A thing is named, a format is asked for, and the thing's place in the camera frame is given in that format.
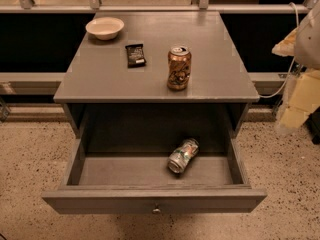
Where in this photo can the white ceramic bowl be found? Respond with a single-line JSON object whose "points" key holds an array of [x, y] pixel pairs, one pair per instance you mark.
{"points": [[105, 28]]}

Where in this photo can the black snack packet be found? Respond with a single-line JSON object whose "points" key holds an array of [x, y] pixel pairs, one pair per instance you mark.
{"points": [[135, 55]]}

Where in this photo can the brown soda can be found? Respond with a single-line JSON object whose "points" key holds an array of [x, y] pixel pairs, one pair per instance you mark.
{"points": [[179, 63]]}

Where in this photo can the silver green 7up can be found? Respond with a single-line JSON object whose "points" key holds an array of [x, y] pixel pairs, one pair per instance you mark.
{"points": [[181, 156]]}

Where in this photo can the grey wooden cabinet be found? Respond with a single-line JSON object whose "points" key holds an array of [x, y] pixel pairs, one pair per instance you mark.
{"points": [[99, 72]]}

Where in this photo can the round metal drawer knob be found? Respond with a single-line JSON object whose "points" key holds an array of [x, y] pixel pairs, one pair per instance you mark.
{"points": [[156, 210]]}

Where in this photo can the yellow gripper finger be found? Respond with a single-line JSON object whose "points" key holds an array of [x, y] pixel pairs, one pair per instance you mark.
{"points": [[301, 98], [286, 47]]}

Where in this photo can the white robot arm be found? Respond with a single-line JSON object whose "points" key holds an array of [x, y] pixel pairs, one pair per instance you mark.
{"points": [[307, 46]]}

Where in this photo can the open grey top drawer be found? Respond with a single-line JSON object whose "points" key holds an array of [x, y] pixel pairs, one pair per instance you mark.
{"points": [[119, 165]]}

